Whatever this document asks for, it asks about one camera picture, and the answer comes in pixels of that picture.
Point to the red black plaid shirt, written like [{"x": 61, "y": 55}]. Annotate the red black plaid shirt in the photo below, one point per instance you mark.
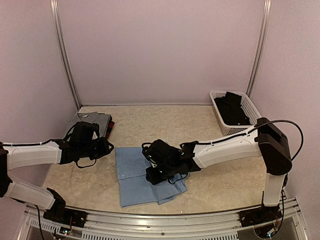
[{"x": 109, "y": 129}]

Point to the white plastic laundry basket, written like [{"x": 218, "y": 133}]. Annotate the white plastic laundry basket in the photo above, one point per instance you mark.
[{"x": 247, "y": 106}]

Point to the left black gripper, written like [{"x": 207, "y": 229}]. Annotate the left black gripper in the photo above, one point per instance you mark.
[{"x": 104, "y": 148}]

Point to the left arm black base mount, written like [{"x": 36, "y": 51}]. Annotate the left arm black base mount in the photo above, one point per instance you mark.
[{"x": 70, "y": 217}]

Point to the aluminium frame post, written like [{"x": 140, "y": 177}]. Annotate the aluminium frame post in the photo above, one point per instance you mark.
[
  {"x": 260, "y": 46},
  {"x": 54, "y": 5}
]

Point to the light blue long sleeve shirt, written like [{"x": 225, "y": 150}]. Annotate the light blue long sleeve shirt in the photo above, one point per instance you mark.
[{"x": 134, "y": 189}]

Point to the front aluminium rail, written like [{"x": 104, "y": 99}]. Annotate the front aluminium rail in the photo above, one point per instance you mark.
[{"x": 103, "y": 225}]

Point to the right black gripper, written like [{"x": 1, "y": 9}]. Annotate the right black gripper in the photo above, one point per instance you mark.
[{"x": 153, "y": 178}]

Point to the right aluminium frame post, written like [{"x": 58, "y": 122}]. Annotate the right aluminium frame post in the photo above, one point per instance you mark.
[{"x": 260, "y": 46}]

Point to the left aluminium frame post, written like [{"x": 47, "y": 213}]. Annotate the left aluminium frame post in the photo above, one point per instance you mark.
[{"x": 54, "y": 5}]

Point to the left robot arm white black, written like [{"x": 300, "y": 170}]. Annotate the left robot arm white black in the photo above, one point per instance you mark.
[{"x": 82, "y": 140}]

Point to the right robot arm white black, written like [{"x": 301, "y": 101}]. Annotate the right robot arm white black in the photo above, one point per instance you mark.
[{"x": 263, "y": 140}]

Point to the grey button shirt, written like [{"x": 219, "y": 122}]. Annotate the grey button shirt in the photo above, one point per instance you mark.
[{"x": 101, "y": 119}]

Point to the black shirt in basket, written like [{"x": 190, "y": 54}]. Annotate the black shirt in basket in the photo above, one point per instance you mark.
[{"x": 230, "y": 109}]

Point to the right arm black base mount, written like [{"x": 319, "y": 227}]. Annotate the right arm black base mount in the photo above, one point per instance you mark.
[{"x": 257, "y": 216}]

